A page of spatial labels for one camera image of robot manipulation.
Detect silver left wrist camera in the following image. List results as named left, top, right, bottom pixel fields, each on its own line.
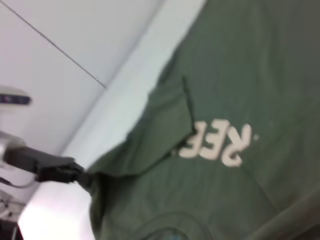
left=0, top=86, right=33, bottom=111

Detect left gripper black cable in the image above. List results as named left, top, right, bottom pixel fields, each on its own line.
left=0, top=172, right=38, bottom=190

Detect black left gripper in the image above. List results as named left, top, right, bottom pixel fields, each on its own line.
left=6, top=146, right=98, bottom=195

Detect dark green printed t-shirt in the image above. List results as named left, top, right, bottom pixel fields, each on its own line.
left=86, top=0, right=320, bottom=240

